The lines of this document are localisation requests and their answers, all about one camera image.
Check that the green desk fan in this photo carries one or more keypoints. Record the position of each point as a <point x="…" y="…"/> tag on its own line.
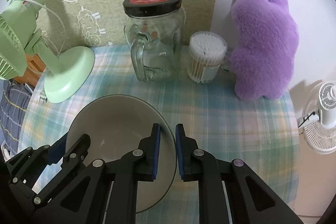
<point x="21" y="37"/>

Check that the white standing fan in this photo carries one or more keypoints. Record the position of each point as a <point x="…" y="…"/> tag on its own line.
<point x="318" y="118"/>

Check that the wooden chair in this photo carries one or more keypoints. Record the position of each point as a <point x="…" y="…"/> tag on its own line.
<point x="33" y="72"/>

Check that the glass jar black lid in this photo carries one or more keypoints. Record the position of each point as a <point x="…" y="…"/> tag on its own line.
<point x="153" y="32"/>

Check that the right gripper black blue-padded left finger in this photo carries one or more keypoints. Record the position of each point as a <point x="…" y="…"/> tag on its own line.
<point x="100" y="192"/>

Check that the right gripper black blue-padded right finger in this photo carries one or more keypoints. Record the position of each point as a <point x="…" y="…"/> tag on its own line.
<point x="229" y="192"/>

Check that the blue plaid tablecloth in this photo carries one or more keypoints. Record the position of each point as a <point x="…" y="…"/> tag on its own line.
<point x="263" y="133"/>

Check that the purple plush toy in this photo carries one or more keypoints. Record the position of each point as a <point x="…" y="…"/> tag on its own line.
<point x="268" y="38"/>

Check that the blue striped cloth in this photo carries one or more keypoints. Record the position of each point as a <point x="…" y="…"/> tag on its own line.
<point x="15" y="98"/>

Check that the cotton swab container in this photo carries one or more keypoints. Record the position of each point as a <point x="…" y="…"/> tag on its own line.
<point x="207" y="51"/>

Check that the large grey floral bowl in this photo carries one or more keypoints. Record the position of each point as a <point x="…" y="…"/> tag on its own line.
<point x="115" y="125"/>

